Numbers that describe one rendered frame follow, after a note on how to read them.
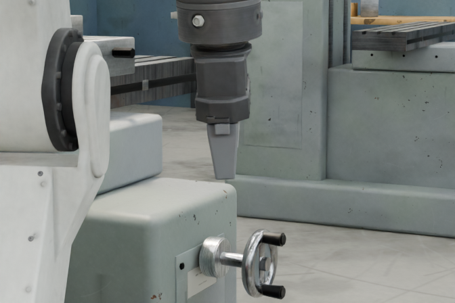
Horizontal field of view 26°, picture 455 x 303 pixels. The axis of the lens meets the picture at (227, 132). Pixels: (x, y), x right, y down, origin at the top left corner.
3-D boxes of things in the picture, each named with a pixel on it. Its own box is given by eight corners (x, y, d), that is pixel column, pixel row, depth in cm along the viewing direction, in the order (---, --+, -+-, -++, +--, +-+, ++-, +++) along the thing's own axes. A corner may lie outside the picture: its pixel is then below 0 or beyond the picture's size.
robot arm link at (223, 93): (267, 122, 100) (261, 5, 96) (172, 126, 100) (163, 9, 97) (267, 91, 112) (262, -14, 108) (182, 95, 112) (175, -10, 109)
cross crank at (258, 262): (296, 290, 172) (297, 224, 170) (269, 310, 162) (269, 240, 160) (215, 278, 179) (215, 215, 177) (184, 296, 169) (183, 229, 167)
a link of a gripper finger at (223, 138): (210, 177, 103) (206, 120, 101) (240, 176, 103) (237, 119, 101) (209, 182, 101) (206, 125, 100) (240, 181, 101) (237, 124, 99)
